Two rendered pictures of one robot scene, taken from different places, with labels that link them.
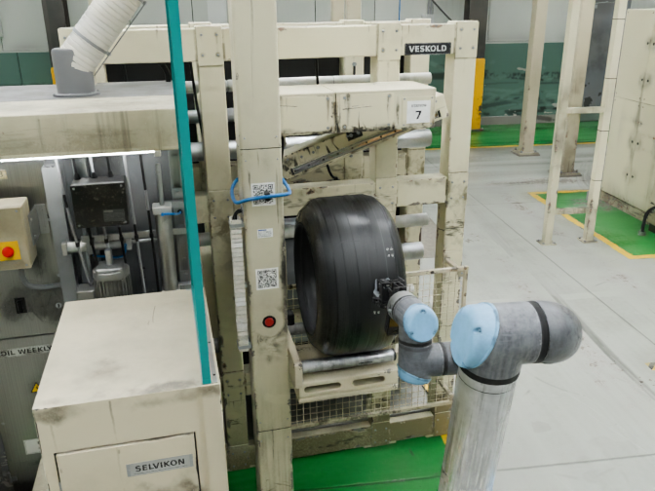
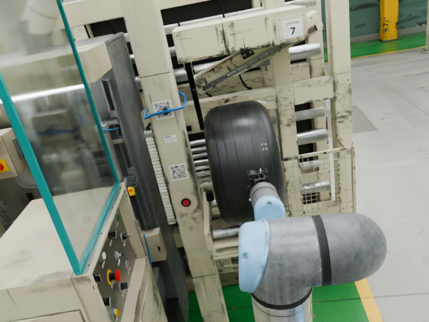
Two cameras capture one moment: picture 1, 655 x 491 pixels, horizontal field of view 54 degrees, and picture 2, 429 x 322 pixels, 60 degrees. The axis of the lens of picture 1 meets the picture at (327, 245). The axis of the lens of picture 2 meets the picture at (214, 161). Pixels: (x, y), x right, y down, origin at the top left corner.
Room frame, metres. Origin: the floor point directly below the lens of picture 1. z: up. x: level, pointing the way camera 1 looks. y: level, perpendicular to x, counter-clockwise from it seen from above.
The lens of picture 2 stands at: (0.54, -0.38, 1.91)
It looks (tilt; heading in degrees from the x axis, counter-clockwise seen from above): 24 degrees down; 16
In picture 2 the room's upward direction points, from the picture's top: 11 degrees counter-clockwise
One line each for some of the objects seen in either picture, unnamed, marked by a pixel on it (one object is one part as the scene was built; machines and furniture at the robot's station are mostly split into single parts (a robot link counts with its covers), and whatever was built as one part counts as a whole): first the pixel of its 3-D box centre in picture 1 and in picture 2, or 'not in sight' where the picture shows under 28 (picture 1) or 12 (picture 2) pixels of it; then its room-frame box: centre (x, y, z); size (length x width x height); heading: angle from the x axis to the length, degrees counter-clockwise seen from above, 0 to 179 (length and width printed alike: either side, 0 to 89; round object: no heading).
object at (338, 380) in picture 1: (345, 377); (248, 239); (1.96, -0.06, 0.84); 0.36 x 0.09 x 0.06; 104
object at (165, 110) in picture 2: (260, 188); (164, 105); (2.01, 0.22, 1.51); 0.19 x 0.19 x 0.06; 14
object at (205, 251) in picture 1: (212, 324); not in sight; (2.79, 0.56, 0.61); 0.33 x 0.06 x 0.86; 14
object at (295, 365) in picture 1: (288, 348); (208, 218); (2.05, 0.15, 0.90); 0.40 x 0.03 x 0.10; 14
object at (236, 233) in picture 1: (241, 285); (161, 177); (1.96, 0.29, 1.19); 0.05 x 0.04 x 0.48; 14
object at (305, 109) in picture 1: (347, 107); (238, 33); (2.41, -0.08, 1.71); 0.61 x 0.25 x 0.15; 104
